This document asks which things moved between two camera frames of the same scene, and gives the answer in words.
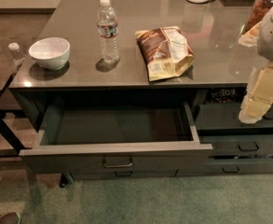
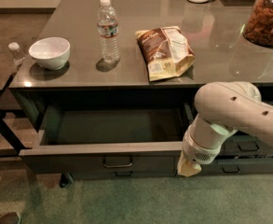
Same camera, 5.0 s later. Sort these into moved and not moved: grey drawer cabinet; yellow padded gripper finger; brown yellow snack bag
Moved: yellow padded gripper finger
Not moved: grey drawer cabinet; brown yellow snack bag
